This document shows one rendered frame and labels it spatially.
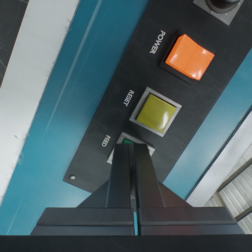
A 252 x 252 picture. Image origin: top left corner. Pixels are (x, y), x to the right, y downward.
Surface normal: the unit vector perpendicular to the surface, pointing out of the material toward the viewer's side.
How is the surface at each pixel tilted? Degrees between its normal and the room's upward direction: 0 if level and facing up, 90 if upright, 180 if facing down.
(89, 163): 90
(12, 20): 90
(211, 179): 90
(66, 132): 90
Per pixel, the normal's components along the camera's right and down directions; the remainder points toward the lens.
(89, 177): 0.00, 0.28
